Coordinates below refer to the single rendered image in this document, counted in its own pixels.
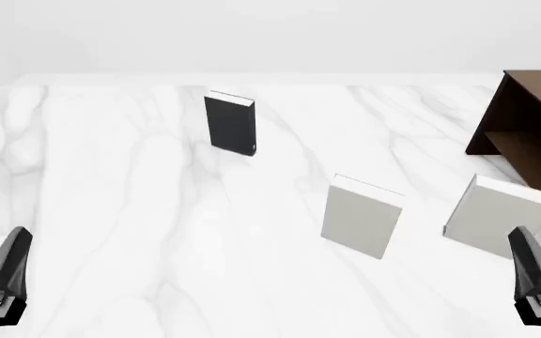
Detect black hardcover book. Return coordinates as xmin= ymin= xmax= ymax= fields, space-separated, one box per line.
xmin=204 ymin=89 xmax=257 ymax=158

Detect thick white book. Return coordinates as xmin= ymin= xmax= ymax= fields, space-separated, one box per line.
xmin=442 ymin=173 xmax=541 ymax=261

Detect dark brown wooden shelf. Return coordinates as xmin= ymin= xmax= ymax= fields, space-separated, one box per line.
xmin=465 ymin=69 xmax=541 ymax=271

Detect pale grey book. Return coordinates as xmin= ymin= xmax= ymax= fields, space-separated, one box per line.
xmin=320 ymin=172 xmax=406 ymax=261

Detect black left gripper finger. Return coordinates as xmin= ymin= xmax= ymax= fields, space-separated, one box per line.
xmin=0 ymin=225 xmax=34 ymax=301

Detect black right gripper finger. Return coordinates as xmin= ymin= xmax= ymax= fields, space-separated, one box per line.
xmin=507 ymin=225 xmax=541 ymax=302

